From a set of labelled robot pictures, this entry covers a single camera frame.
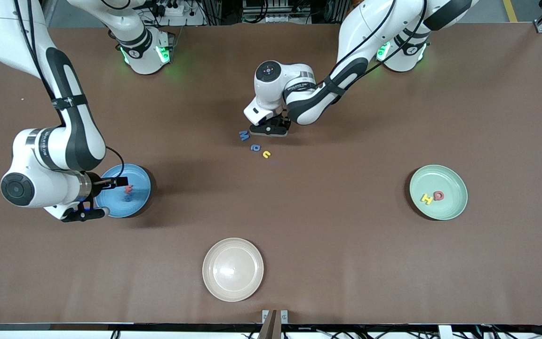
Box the blue plate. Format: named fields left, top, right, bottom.
left=95, top=163, right=151, bottom=218

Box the black equipment rack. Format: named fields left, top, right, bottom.
left=243, top=0, right=328, bottom=24

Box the beige plate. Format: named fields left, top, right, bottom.
left=202, top=237, right=264, bottom=302

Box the white power strip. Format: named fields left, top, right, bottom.
left=151, top=2, right=206, bottom=26

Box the pale green plate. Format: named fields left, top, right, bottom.
left=409, top=164, right=468, bottom=221

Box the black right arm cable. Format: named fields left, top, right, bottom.
left=12, top=0, right=126, bottom=179

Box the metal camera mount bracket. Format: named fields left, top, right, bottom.
left=258, top=309, right=289, bottom=339

